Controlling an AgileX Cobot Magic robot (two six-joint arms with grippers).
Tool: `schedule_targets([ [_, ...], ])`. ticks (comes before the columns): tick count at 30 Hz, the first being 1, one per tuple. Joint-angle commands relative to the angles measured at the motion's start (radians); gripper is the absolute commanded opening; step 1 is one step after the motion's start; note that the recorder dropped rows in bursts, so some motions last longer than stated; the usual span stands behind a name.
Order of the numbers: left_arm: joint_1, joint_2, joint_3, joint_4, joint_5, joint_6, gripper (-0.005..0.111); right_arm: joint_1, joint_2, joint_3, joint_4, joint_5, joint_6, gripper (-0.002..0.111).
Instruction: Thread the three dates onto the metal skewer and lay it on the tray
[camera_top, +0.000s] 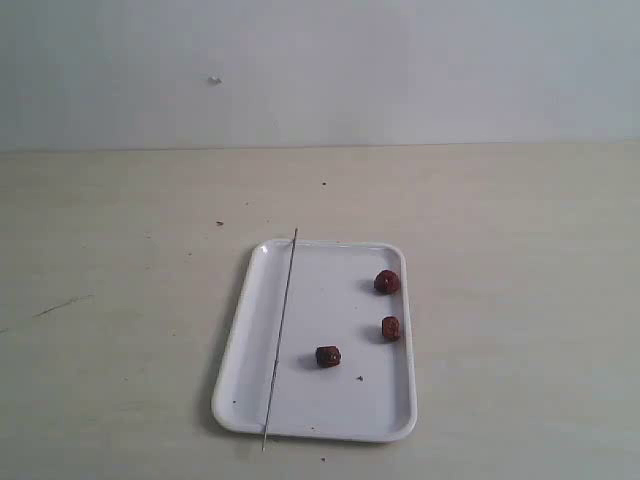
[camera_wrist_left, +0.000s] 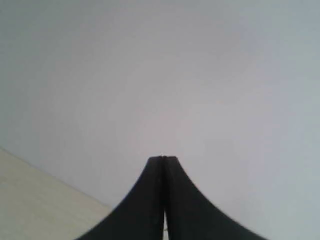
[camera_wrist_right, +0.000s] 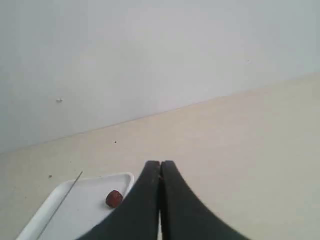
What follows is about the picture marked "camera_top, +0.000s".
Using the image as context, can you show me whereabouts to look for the thin metal skewer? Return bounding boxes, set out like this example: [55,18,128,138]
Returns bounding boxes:
[261,226,299,453]

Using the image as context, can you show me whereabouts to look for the red date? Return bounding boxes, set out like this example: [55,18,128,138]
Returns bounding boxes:
[315,345,341,368]
[374,270,401,295]
[381,316,401,342]

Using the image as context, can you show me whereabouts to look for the white plastic tray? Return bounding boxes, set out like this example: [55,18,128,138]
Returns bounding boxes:
[211,239,418,443]

